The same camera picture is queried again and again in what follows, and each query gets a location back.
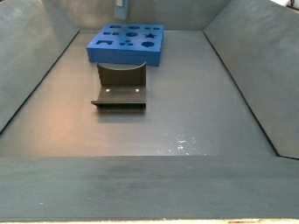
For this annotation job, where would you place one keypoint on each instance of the light blue rectangular block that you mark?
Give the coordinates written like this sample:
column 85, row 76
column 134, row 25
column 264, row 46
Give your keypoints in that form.
column 120, row 9

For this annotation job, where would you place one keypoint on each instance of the blue shape sorting board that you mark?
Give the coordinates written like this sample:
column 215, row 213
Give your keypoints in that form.
column 125, row 43

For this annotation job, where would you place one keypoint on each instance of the dark curved holder stand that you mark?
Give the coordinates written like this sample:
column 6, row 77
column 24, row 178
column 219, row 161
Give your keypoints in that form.
column 121, row 86

